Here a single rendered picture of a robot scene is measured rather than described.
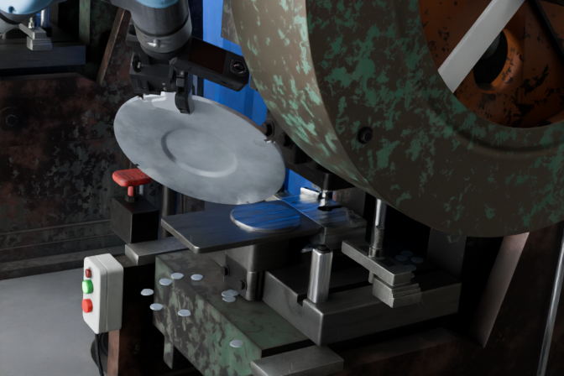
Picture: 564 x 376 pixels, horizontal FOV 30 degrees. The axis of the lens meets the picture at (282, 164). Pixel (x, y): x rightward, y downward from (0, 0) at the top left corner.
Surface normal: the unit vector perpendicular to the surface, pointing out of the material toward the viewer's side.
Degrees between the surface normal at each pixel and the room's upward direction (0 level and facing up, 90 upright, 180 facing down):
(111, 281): 90
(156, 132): 127
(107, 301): 90
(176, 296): 90
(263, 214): 0
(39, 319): 0
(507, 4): 90
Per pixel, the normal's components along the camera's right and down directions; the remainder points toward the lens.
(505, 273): -0.79, -0.16
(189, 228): 0.08, -0.94
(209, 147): -0.27, 0.80
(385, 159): 0.53, 0.32
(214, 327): -0.85, 0.11
